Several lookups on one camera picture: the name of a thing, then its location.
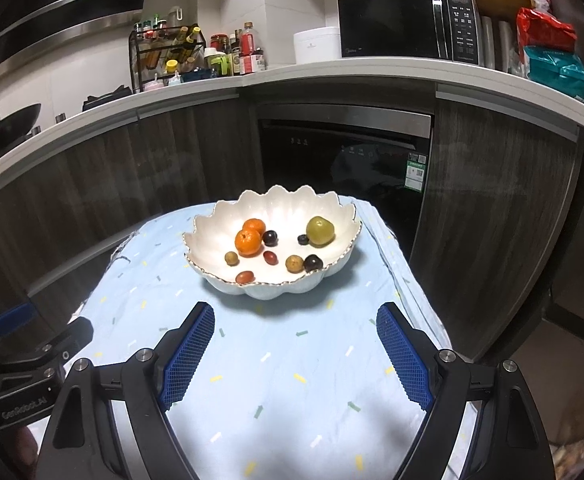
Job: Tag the black steel range hood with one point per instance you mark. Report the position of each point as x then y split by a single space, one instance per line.
72 5

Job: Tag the dark purple plum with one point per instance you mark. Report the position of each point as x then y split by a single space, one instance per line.
270 237
313 262

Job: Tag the red plastic bag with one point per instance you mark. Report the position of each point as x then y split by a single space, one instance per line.
544 30

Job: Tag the wall socket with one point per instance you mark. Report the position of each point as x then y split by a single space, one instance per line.
60 117

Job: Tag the black microwave oven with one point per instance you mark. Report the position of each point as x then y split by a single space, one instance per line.
386 25

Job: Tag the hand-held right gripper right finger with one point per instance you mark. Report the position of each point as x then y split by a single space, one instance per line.
404 355

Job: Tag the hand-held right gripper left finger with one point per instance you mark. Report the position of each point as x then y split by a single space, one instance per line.
187 355

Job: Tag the red grape tomato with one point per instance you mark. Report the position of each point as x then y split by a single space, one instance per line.
270 257
245 276

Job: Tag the white scalloped ceramic bowl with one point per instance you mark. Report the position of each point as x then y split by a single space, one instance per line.
212 240

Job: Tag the dark wood cabinet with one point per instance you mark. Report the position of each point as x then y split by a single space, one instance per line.
97 170
496 185

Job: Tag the mandarin orange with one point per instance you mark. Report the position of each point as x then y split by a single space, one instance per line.
255 225
248 243

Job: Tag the green plum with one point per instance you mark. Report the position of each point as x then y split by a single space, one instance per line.
320 230

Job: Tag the black wok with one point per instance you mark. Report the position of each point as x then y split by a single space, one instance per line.
14 125

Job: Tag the light blue patterned tablecloth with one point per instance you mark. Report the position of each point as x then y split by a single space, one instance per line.
282 360

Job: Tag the white rice cooker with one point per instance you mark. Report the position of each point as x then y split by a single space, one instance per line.
317 45

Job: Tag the brown longan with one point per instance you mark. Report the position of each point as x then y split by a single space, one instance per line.
293 263
231 258

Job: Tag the group of condiment bottles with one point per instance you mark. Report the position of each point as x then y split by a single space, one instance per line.
248 47

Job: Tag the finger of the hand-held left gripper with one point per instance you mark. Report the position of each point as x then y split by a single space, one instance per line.
72 335
14 317

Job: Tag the translucent plastic containers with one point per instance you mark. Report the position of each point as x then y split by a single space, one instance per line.
496 42

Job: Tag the teal plastic bag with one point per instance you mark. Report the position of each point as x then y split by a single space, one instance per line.
556 72

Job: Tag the white kitchen counter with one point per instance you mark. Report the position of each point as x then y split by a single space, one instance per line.
322 71

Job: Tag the blueberry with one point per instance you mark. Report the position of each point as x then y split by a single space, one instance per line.
302 239

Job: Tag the black built-in dishwasher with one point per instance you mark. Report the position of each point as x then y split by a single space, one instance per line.
322 160

